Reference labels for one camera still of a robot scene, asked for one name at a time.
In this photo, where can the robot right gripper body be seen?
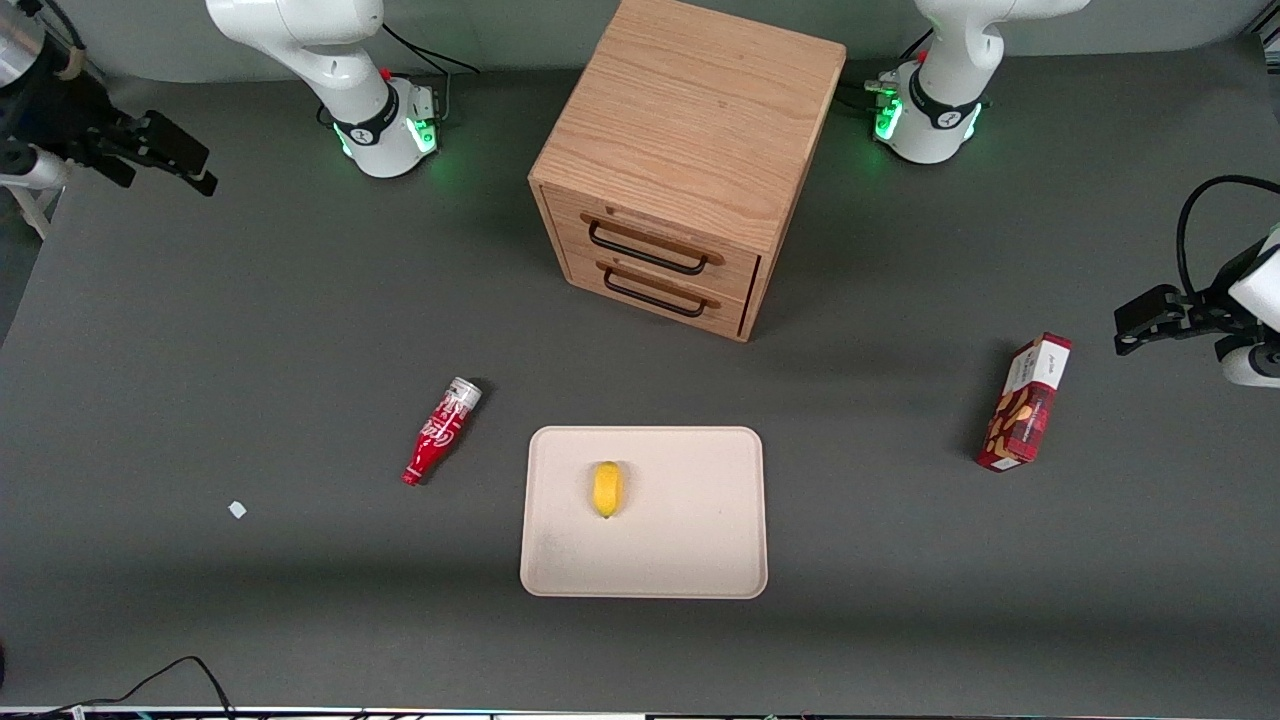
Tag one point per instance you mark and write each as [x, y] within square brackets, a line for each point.
[62, 117]

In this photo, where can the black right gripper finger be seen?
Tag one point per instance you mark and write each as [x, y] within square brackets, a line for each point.
[175, 142]
[170, 174]

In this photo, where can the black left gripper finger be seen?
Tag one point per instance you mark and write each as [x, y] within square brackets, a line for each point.
[1160, 338]
[1150, 302]

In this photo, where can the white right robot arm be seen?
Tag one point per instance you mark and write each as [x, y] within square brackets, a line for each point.
[330, 70]

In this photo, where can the red coke bottle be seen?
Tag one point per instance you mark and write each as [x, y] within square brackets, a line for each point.
[440, 432]

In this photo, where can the beige rectangular tray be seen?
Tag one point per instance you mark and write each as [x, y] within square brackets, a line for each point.
[690, 540]

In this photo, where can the red plaid cookie box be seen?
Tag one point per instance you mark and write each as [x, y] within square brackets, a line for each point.
[1025, 405]

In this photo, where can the wooden two-drawer cabinet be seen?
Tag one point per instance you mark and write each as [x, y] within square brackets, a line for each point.
[690, 95]

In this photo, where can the yellow lemon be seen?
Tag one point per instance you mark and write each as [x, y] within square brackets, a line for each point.
[606, 489]

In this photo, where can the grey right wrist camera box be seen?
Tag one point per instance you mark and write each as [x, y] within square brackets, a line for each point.
[30, 168]

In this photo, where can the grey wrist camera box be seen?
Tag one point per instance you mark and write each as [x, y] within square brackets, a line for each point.
[30, 168]
[1250, 366]

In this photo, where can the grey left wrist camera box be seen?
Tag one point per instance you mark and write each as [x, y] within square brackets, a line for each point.
[1250, 366]

